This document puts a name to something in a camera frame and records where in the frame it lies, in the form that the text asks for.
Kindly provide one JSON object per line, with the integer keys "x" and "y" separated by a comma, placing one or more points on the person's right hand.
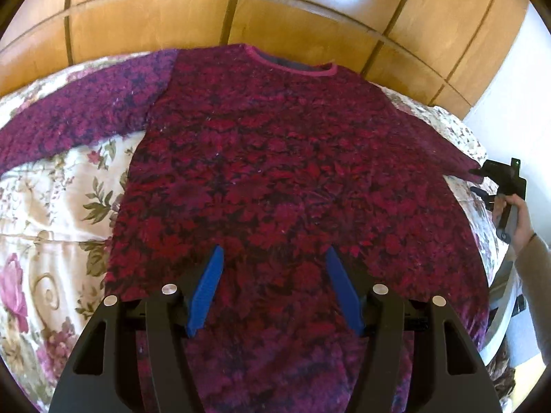
{"x": 523, "y": 228}

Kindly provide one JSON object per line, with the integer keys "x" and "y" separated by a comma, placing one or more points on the floral bedspread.
{"x": 56, "y": 206}

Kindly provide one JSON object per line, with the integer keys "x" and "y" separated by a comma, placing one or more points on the person's right forearm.
{"x": 536, "y": 297}

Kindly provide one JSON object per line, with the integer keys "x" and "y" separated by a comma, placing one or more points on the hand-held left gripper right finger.
{"x": 344, "y": 288}

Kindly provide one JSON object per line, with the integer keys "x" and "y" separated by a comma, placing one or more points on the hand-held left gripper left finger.
{"x": 206, "y": 286}

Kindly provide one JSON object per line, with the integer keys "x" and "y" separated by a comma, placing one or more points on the red floral sweater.
{"x": 275, "y": 180}

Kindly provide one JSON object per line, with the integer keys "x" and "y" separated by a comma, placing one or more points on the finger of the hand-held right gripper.
{"x": 477, "y": 174}
{"x": 484, "y": 197}

